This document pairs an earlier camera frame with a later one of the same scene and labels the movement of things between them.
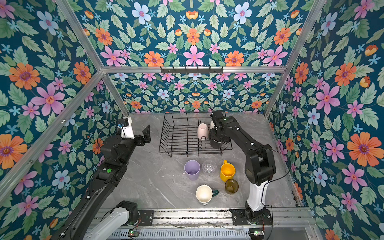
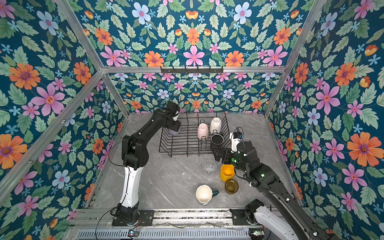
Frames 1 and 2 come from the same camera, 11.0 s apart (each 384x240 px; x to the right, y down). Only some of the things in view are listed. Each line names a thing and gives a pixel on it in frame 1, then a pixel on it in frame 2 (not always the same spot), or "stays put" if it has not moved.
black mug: [215, 144] stays put
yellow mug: [227, 171] stays put
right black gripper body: [214, 134] → [229, 158]
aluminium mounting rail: [296, 218] stays put
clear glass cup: [209, 168] stays put
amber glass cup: [231, 186] stays put
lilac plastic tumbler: [192, 168] → [173, 132]
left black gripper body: [141, 141] → [173, 121]
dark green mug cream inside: [204, 194] stays put
